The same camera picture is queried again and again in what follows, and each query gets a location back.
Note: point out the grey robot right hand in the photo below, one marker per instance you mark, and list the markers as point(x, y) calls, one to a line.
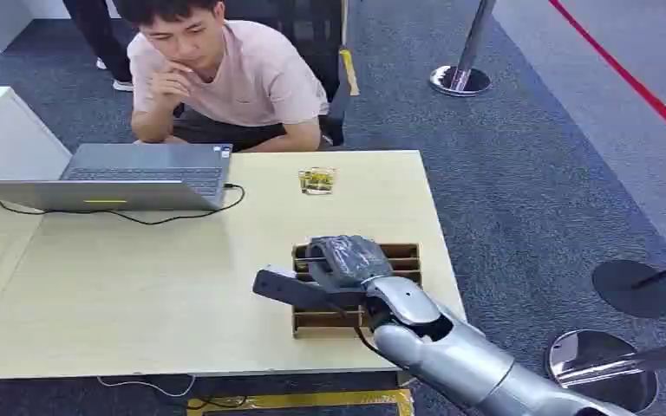
point(349, 258)

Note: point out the person's right hand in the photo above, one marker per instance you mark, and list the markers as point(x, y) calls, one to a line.
point(171, 83)

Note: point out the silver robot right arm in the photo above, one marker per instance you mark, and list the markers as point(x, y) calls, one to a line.
point(453, 356)

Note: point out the wooden card box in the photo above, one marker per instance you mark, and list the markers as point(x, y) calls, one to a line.
point(402, 261)

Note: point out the seated person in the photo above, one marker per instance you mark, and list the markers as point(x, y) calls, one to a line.
point(241, 74)

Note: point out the standing person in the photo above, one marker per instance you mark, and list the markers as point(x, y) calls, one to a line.
point(103, 40)

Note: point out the yellow card pack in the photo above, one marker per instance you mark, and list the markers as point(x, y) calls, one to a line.
point(316, 180)

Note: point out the grey laptop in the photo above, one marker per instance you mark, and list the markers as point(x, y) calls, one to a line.
point(137, 172)

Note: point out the yellow edged floor mat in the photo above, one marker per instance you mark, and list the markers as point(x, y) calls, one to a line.
point(310, 399)

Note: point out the black chair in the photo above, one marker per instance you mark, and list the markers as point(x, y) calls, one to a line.
point(316, 46)

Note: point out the red barrier belt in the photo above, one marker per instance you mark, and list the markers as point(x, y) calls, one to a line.
point(632, 80)

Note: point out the black base stanchion post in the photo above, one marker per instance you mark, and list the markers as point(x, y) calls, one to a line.
point(632, 290)

